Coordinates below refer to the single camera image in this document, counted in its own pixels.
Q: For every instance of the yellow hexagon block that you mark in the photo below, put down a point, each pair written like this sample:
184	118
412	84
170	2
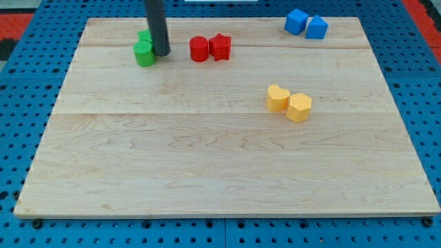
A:
299	107

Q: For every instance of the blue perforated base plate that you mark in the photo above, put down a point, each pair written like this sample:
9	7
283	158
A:
33	76

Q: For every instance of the red cylinder block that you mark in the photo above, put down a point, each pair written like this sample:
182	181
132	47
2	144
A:
199	48

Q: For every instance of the blue cube block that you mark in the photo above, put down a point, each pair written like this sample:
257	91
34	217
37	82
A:
296	21

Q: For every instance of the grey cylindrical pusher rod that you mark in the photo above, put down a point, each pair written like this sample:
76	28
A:
156	20

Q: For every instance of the red star block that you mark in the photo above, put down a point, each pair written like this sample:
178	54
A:
220	47

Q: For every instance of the green cylinder block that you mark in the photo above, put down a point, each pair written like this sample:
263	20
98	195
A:
144	54

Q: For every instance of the green block behind rod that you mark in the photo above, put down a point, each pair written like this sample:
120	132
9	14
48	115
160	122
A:
144	35

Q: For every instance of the yellow heart block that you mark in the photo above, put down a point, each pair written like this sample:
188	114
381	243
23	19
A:
277	98

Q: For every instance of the light wooden board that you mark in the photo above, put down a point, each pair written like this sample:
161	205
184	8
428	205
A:
186	139

